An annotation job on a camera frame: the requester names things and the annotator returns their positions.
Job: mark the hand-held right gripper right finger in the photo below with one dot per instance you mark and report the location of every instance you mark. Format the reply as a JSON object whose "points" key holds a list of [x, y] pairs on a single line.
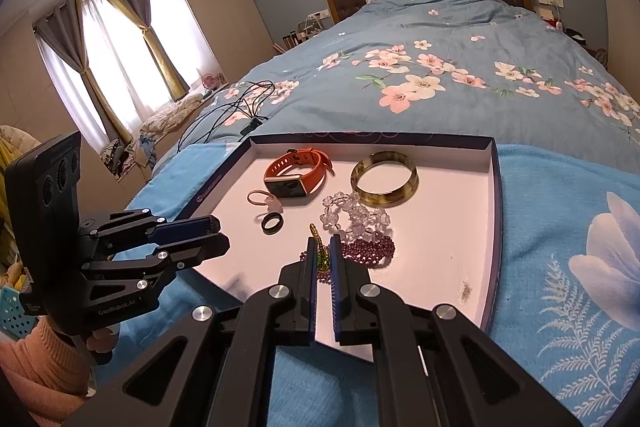
{"points": [[336, 287]]}

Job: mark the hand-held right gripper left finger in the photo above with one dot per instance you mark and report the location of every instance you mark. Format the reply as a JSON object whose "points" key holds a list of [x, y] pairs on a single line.
{"points": [[312, 287]]}

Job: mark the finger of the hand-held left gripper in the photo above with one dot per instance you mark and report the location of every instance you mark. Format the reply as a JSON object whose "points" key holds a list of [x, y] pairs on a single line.
{"points": [[185, 228], [200, 249]]}

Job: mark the amber bangle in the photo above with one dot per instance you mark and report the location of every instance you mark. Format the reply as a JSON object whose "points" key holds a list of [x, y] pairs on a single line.
{"points": [[385, 199]]}

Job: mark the orange smartwatch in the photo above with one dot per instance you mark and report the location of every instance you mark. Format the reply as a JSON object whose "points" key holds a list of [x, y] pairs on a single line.
{"points": [[282, 187]]}

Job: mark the navy shallow cardboard box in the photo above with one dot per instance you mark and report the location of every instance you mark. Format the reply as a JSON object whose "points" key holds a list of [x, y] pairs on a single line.
{"points": [[440, 217]]}

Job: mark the person's left forearm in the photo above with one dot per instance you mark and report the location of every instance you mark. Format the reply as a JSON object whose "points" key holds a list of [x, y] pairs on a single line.
{"points": [[40, 362]]}

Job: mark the person's left hand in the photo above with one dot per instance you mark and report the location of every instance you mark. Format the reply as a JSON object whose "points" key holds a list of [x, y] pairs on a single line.
{"points": [[102, 341]]}

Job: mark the mixed clothes pile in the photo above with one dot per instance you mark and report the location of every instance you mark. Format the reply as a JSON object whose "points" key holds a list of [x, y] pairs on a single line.
{"points": [[125, 154]]}

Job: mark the blue plastic basket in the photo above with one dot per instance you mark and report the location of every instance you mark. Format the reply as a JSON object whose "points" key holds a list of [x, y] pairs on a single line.
{"points": [[12, 312]]}

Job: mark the cream crumpled blanket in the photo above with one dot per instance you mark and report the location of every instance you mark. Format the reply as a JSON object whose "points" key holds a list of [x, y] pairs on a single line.
{"points": [[170, 117]]}

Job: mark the window seat drawer cabinet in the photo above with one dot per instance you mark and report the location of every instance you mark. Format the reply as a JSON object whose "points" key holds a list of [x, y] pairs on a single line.
{"points": [[210, 99]]}

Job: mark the small pink fan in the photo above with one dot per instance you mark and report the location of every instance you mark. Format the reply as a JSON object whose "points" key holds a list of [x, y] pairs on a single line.
{"points": [[211, 80]]}

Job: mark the sheer white curtain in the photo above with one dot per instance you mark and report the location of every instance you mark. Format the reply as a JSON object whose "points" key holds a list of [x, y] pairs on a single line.
{"points": [[115, 57]]}

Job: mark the blue floral duvet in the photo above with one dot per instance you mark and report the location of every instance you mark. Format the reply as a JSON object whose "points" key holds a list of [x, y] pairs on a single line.
{"points": [[350, 117]]}

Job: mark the light blue flower blanket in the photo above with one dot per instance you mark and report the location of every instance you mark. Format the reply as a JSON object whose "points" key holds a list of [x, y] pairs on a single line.
{"points": [[525, 257]]}

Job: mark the bedside clutter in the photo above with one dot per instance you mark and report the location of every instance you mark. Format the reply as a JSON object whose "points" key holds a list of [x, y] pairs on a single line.
{"points": [[300, 37]]}

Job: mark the white wall socket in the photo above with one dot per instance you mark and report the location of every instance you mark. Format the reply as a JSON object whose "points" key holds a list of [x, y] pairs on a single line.
{"points": [[318, 14], [550, 0]]}

